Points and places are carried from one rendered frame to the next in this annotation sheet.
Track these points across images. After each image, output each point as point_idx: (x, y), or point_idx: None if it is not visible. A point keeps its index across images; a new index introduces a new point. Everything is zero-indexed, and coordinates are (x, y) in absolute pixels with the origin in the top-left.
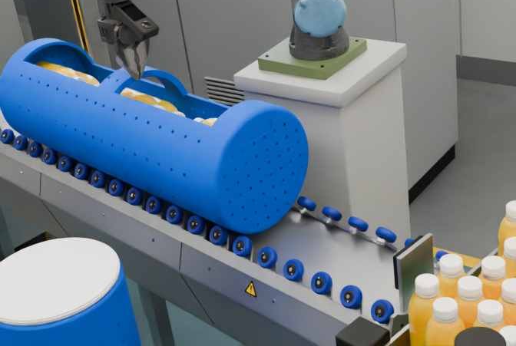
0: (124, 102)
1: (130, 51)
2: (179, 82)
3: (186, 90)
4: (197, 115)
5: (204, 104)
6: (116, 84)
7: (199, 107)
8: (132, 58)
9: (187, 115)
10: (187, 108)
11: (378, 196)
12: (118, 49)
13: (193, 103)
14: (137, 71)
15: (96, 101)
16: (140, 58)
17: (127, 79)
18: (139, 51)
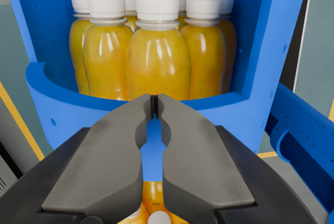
0: (279, 23)
1: (194, 180)
2: (29, 74)
3: (29, 64)
4: (49, 26)
5: None
6: (226, 120)
7: (37, 19)
8: (182, 140)
9: (61, 55)
10: (53, 57)
11: None
12: (311, 223)
13: (39, 37)
14: (163, 100)
15: (261, 124)
16: (133, 129)
17: (197, 111)
18: (122, 161)
